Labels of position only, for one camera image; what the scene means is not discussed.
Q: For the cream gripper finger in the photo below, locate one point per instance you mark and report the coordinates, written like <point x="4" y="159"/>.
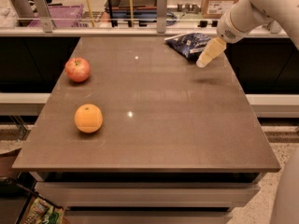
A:
<point x="212" y="50"/>

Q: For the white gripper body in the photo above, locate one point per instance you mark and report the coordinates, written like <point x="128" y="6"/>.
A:
<point x="226" y="29"/>

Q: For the blue chip bag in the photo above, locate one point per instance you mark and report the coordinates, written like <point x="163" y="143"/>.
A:
<point x="188" y="45"/>

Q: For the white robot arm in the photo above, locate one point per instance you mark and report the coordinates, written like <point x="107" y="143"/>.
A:
<point x="286" y="13"/>

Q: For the red apple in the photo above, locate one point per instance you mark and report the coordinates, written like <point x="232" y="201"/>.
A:
<point x="77" y="69"/>

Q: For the orange fruit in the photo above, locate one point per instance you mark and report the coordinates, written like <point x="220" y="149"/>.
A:
<point x="88" y="118"/>

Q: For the purple plastic crate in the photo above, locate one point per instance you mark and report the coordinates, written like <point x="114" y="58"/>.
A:
<point x="66" y="16"/>

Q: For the grey drawer cabinet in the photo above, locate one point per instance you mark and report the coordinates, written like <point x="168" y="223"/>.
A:
<point x="147" y="203"/>

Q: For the snack box on floor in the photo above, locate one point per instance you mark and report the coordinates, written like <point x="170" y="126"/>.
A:
<point x="39" y="211"/>

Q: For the metal railing post right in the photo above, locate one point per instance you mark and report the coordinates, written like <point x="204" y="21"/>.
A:
<point x="274" y="27"/>

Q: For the metal railing post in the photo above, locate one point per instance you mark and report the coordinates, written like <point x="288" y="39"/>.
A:
<point x="44" y="15"/>
<point x="274" y="27"/>
<point x="161" y="16"/>

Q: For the metal railing post centre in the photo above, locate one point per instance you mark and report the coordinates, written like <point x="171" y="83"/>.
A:
<point x="161" y="16"/>

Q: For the metal railing post left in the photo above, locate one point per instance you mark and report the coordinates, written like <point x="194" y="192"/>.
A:
<point x="44" y="15"/>

